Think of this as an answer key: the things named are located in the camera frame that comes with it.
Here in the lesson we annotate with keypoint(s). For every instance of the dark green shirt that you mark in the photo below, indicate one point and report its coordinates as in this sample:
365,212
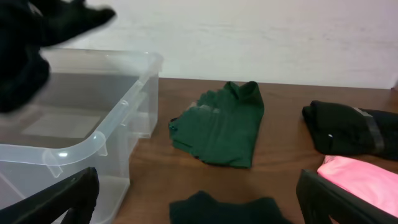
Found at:
222,126

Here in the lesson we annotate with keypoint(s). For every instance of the white label in bin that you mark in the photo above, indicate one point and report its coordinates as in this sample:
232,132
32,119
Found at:
62,126

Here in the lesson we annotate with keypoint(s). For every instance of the dark navy garment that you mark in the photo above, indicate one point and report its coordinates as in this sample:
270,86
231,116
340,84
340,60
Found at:
203,208

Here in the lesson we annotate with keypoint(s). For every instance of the clear plastic storage bin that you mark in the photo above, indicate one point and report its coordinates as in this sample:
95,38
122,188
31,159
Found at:
93,110

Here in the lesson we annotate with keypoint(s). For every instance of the pink crumpled garment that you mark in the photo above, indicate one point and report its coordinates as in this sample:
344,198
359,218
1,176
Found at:
370,183

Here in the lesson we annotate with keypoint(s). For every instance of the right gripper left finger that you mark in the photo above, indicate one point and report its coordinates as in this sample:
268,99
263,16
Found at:
74,197

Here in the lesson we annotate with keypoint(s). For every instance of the black rolled garment with band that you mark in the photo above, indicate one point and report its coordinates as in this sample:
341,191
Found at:
342,130

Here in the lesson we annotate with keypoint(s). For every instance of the large black garment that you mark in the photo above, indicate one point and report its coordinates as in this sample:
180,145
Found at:
29,25

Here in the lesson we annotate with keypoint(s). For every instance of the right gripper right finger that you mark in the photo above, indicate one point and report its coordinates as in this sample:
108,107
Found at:
321,201

